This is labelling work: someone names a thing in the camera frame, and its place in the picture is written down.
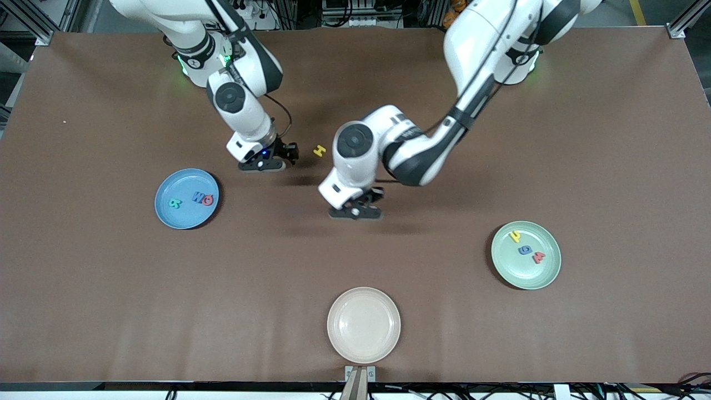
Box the blue plate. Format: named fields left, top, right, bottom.
left=154, top=168, right=221, bottom=230

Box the beige plate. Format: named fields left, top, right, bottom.
left=327, top=287, right=402, bottom=365

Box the green plate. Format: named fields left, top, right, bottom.
left=491, top=221, right=562, bottom=291

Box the white power strip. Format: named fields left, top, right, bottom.
left=233, top=0, right=277, bottom=31

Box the white electronics box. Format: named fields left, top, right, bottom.
left=321, top=0, right=379, bottom=28

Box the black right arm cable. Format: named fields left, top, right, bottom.
left=206, top=0, right=293, bottom=139

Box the metal table edge bracket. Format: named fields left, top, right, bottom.
left=344, top=365, right=377, bottom=400

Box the aluminium frame post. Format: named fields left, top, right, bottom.
left=0, top=0, right=56, bottom=46
left=667, top=0, right=711, bottom=39

